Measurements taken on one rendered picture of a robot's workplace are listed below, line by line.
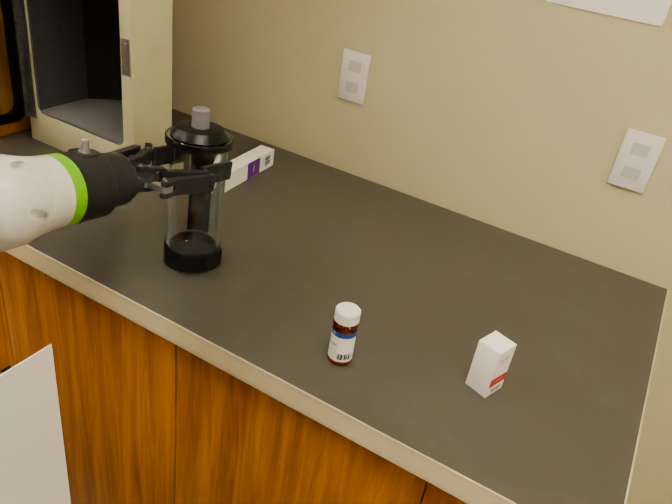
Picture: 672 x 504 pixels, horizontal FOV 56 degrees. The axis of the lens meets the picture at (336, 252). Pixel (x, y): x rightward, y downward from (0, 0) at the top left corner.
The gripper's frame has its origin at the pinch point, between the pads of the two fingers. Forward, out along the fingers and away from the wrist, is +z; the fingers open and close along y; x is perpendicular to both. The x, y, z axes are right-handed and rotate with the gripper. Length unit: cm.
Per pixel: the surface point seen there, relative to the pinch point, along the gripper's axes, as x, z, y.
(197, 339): 21.5, -12.6, -14.3
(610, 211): -1, 58, -60
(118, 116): 7, 27, 44
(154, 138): 6.8, 21.5, 28.3
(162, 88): -3.8, 22.3, 28.2
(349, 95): -8, 56, 2
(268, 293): 18.4, 3.1, -16.0
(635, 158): -13, 55, -61
